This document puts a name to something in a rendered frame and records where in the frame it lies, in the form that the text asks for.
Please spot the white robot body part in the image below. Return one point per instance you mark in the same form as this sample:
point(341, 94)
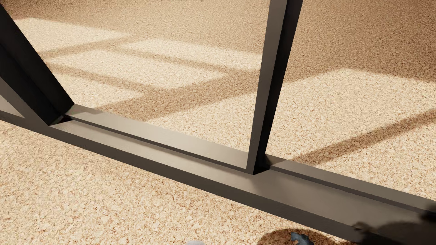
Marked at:
point(194, 243)

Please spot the blue grey robot foot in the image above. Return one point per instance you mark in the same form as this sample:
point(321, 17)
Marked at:
point(300, 239)

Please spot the dark grey window frame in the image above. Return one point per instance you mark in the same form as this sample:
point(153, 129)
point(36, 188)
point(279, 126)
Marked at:
point(211, 163)

